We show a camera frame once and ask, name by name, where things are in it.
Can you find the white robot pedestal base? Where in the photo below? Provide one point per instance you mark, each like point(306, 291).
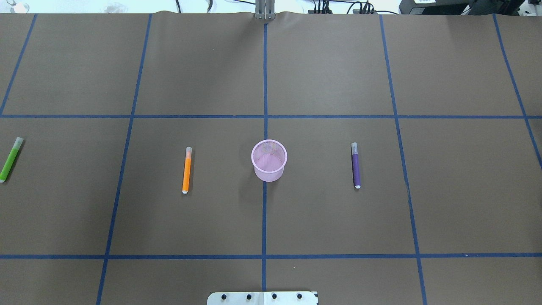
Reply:
point(264, 298)

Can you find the grey aluminium frame post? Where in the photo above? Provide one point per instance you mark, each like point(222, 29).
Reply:
point(265, 10)

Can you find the green highlighter pen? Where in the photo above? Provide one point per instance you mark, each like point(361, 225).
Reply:
point(11, 159)

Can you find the round silver key tag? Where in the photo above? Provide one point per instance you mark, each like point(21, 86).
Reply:
point(18, 7)

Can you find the orange highlighter pen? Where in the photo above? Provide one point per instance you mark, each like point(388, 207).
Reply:
point(187, 170)

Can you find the purple highlighter pen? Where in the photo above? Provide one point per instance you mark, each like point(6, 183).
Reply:
point(355, 165)

